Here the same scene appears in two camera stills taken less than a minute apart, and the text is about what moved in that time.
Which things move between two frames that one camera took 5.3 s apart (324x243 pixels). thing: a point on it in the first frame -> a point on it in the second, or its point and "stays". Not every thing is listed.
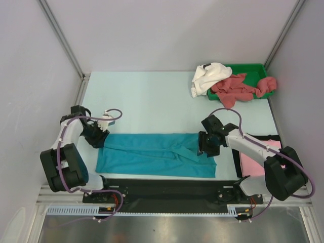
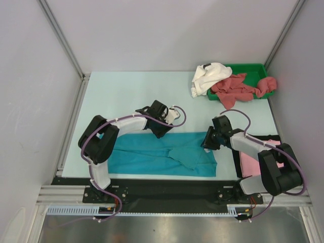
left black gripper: x=98 y=141 -> x=160 y=132
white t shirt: x=207 y=74 stays
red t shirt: x=232 y=89 stays
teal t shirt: x=155 y=154 stays
